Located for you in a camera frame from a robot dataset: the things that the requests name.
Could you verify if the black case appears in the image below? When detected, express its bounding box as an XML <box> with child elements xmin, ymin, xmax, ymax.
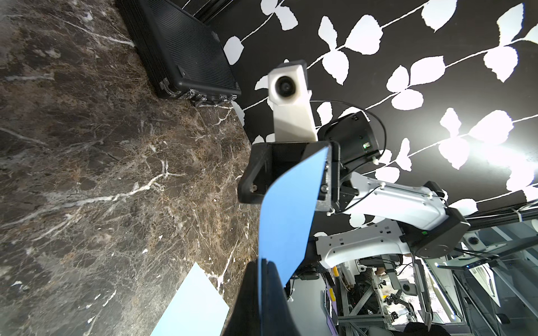
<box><xmin>116</xmin><ymin>0</ymin><xmax>241</xmax><ymax>107</ymax></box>

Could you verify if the white square paper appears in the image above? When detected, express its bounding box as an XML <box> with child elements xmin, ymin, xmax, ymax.
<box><xmin>151</xmin><ymin>263</ymin><xmax>229</xmax><ymax>336</ymax></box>

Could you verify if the blue square paper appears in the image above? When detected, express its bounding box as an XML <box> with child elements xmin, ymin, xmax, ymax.
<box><xmin>257</xmin><ymin>145</ymin><xmax>331</xmax><ymax>320</ymax></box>

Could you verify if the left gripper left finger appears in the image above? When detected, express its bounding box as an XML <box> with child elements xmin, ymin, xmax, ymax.
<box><xmin>222</xmin><ymin>261</ymin><xmax>259</xmax><ymax>336</ymax></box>

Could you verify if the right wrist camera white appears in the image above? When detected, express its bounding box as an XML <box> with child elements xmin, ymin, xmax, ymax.
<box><xmin>268</xmin><ymin>60</ymin><xmax>318</xmax><ymax>142</ymax></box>

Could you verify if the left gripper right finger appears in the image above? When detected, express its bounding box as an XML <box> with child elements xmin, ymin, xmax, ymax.
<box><xmin>261</xmin><ymin>259</ymin><xmax>300</xmax><ymax>336</ymax></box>

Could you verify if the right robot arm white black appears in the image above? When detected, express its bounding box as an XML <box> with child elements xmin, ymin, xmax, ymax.
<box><xmin>238</xmin><ymin>141</ymin><xmax>469</xmax><ymax>282</ymax></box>

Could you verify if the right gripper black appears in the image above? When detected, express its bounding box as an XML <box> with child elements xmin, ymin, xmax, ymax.
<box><xmin>238</xmin><ymin>141</ymin><xmax>340</xmax><ymax>212</ymax></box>

